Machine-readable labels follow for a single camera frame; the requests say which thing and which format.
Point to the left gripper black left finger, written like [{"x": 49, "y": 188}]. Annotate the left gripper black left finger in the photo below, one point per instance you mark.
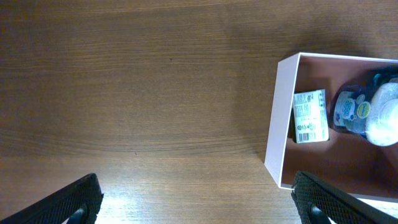
[{"x": 78, "y": 202}]

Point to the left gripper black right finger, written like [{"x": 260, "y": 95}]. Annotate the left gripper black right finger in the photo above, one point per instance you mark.
[{"x": 320, "y": 202}]

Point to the green white soap box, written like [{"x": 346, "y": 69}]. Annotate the green white soap box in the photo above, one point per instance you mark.
[{"x": 310, "y": 117}]

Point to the white cardboard box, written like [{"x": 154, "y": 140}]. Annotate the white cardboard box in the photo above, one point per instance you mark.
[{"x": 346, "y": 161}]

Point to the clear pump soap bottle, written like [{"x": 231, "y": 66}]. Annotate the clear pump soap bottle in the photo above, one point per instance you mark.
[{"x": 369, "y": 111}]

